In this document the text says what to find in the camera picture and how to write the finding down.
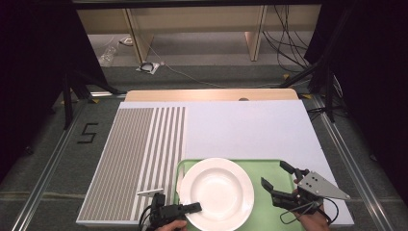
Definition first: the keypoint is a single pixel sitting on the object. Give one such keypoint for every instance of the white round plate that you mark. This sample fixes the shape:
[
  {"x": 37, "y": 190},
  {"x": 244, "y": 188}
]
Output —
[{"x": 218, "y": 192}]

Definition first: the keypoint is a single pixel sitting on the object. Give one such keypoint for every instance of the grey white striped placemat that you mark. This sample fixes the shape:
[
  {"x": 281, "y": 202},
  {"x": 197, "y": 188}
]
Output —
[{"x": 128, "y": 160}]

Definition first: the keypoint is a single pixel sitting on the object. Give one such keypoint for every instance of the small white floor object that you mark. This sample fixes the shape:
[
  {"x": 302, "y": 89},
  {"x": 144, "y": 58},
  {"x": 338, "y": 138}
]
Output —
[{"x": 126, "y": 41}]

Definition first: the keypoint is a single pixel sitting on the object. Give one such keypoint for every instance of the beige background desk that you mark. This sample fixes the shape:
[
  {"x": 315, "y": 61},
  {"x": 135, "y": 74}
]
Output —
[{"x": 192, "y": 19}]

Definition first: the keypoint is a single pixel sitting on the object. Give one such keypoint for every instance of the person's left hand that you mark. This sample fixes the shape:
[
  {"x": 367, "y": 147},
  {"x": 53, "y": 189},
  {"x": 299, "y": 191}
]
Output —
[{"x": 173, "y": 226}]

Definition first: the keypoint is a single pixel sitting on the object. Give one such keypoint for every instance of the clear plastic bottle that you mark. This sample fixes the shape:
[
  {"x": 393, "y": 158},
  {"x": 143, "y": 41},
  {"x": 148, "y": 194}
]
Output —
[{"x": 107, "y": 57}]

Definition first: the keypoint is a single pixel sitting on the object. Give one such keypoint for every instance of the clear bag with black item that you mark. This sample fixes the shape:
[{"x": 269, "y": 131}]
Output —
[{"x": 147, "y": 67}]

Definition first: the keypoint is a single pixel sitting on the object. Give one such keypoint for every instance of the black curtain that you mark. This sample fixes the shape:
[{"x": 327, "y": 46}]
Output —
[
  {"x": 32, "y": 64},
  {"x": 378, "y": 80}
]

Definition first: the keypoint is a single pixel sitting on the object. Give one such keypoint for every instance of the aluminium floor rail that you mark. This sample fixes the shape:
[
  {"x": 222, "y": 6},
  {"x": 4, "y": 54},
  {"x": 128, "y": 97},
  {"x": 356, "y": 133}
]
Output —
[
  {"x": 48, "y": 166},
  {"x": 352, "y": 166}
]

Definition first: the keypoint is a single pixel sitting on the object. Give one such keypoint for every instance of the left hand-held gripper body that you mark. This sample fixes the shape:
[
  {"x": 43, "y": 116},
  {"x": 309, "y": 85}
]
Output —
[{"x": 168, "y": 211}]

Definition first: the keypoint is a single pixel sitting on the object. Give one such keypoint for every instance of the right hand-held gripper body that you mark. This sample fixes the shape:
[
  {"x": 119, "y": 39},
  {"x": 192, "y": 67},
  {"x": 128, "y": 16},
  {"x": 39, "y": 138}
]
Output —
[{"x": 314, "y": 187}]

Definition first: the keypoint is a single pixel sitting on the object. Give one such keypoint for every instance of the light green plastic tray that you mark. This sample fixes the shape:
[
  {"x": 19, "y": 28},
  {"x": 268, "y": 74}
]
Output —
[{"x": 260, "y": 166}]

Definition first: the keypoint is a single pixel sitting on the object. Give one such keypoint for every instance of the person's right hand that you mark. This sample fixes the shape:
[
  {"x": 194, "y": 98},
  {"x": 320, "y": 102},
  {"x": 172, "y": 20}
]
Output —
[{"x": 314, "y": 221}]

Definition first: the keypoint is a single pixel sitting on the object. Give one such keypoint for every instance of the black tripod stand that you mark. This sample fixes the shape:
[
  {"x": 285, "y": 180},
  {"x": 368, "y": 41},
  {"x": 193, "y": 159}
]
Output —
[
  {"x": 328, "y": 96},
  {"x": 67, "y": 102}
]

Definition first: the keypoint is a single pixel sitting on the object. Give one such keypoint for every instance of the light wooden table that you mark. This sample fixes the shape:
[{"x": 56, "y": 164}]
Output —
[{"x": 192, "y": 95}]

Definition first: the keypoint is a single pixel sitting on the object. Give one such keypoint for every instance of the yellow tape floor mark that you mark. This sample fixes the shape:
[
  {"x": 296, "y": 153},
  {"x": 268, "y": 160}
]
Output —
[
  {"x": 306, "y": 95},
  {"x": 285, "y": 76}
]

